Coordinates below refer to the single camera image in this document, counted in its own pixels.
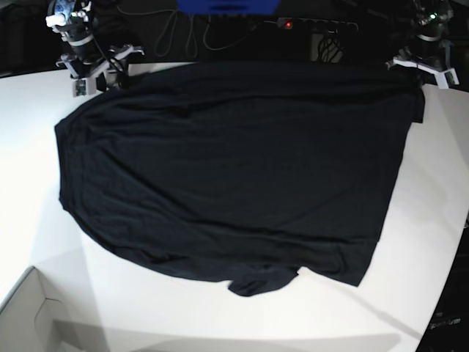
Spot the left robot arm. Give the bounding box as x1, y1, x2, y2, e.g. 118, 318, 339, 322
385, 1, 459, 89

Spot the white power strip red switch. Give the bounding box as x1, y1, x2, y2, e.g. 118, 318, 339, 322
276, 17, 359, 32

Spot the grey looped cable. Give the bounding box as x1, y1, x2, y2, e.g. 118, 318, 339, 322
109, 0, 257, 58

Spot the white cardboard box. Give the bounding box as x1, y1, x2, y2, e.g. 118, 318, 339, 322
1, 266, 109, 351

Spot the black t-shirt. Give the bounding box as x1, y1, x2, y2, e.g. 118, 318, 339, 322
55, 62, 425, 296

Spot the blue box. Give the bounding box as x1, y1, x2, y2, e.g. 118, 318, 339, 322
177, 0, 280, 15

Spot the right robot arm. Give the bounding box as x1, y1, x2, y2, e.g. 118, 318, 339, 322
45, 1, 145, 88

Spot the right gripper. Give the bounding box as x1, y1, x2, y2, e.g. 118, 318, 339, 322
56, 37, 145, 83

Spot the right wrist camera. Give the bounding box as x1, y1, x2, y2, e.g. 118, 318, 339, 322
72, 77, 97, 98

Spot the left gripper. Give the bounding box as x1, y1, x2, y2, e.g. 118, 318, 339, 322
385, 36, 454, 76

